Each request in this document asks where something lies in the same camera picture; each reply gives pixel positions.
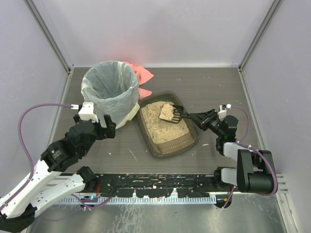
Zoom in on black litter scoop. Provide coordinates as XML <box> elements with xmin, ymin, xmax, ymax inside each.
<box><xmin>159</xmin><ymin>103</ymin><xmax>191</xmax><ymax>124</ymax></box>

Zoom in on trash bin with white liner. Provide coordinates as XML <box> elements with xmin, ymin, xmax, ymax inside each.
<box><xmin>81</xmin><ymin>61</ymin><xmax>140</xmax><ymax>129</ymax></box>

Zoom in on dark translucent litter box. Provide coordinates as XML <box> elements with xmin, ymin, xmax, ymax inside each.
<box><xmin>137</xmin><ymin>91</ymin><xmax>199</xmax><ymax>158</ymax></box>

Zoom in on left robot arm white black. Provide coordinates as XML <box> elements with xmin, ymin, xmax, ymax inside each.
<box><xmin>0</xmin><ymin>115</ymin><xmax>116</xmax><ymax>233</ymax></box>

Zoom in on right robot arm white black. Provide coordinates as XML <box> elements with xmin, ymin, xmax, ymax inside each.
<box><xmin>187</xmin><ymin>109</ymin><xmax>278</xmax><ymax>196</ymax></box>

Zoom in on pink cloth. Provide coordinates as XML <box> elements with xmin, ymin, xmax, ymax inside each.
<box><xmin>124</xmin><ymin>62</ymin><xmax>154</xmax><ymax>100</ymax></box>

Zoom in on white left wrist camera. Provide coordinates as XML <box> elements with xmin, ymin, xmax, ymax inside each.
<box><xmin>78</xmin><ymin>102</ymin><xmax>99</xmax><ymax>122</ymax></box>

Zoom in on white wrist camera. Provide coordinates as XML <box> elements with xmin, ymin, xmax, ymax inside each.
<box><xmin>78</xmin><ymin>102</ymin><xmax>99</xmax><ymax>122</ymax></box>
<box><xmin>218</xmin><ymin>104</ymin><xmax>232</xmax><ymax>119</ymax></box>

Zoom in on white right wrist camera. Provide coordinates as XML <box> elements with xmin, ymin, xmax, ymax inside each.
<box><xmin>218</xmin><ymin>104</ymin><xmax>232</xmax><ymax>119</ymax></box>

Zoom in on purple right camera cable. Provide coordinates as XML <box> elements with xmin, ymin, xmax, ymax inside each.
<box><xmin>230</xmin><ymin>105</ymin><xmax>278</xmax><ymax>196</ymax></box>

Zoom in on purple camera cable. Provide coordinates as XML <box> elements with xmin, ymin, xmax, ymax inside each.
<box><xmin>0</xmin><ymin>103</ymin><xmax>80</xmax><ymax>207</ymax></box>
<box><xmin>230</xmin><ymin>105</ymin><xmax>278</xmax><ymax>196</ymax></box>

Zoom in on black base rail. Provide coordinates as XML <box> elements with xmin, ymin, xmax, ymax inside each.
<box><xmin>99</xmin><ymin>174</ymin><xmax>217</xmax><ymax>198</ymax></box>

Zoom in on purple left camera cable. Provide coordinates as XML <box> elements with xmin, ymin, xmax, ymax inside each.
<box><xmin>0</xmin><ymin>103</ymin><xmax>80</xmax><ymax>207</ymax></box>

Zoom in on white slotted cable duct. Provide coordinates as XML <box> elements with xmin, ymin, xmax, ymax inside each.
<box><xmin>57</xmin><ymin>195</ymin><xmax>217</xmax><ymax>205</ymax></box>

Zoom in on left aluminium frame post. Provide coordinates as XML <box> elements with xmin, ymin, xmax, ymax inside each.
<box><xmin>24</xmin><ymin>0</ymin><xmax>75</xmax><ymax>72</ymax></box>

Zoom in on aluminium frame post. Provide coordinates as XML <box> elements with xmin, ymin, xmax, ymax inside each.
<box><xmin>24</xmin><ymin>0</ymin><xmax>75</xmax><ymax>72</ymax></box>
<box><xmin>238</xmin><ymin>0</ymin><xmax>283</xmax><ymax>72</ymax></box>

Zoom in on right aluminium frame post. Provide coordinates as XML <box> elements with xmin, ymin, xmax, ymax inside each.
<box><xmin>238</xmin><ymin>0</ymin><xmax>283</xmax><ymax>72</ymax></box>

